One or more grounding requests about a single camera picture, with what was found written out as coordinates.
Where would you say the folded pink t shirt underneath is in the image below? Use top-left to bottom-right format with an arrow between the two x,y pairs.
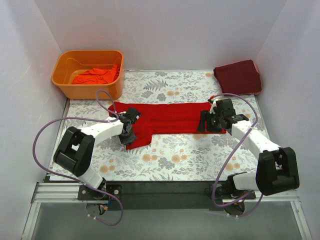
254,63 -> 260,74

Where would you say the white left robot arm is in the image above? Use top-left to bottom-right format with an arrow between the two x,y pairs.
53,112 -> 140,200

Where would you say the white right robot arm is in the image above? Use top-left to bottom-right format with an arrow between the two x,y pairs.
197,110 -> 300,199

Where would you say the orange plastic basin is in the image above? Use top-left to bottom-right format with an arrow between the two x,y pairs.
51,50 -> 125,100

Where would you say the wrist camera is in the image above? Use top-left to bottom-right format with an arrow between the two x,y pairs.
209,98 -> 236,117
124,107 -> 141,124

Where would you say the folded dark maroon t shirt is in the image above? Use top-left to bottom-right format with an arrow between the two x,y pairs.
213,59 -> 262,95

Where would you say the orange t shirt in basin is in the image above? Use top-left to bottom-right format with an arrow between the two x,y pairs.
72,64 -> 120,85

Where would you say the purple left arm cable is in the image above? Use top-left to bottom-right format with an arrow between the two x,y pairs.
32,89 -> 125,227

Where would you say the red t shirt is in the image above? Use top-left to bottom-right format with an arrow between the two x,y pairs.
108,102 -> 211,150

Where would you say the aluminium frame rail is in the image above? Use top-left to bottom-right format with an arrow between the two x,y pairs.
22,182 -> 312,240

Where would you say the floral patterned table mat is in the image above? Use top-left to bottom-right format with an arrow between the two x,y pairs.
49,70 -> 282,182

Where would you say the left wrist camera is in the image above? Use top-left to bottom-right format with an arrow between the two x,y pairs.
124,107 -> 141,124

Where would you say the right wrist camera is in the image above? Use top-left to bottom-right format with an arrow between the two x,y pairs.
209,98 -> 236,117

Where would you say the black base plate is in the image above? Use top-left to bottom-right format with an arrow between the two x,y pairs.
77,181 -> 246,211

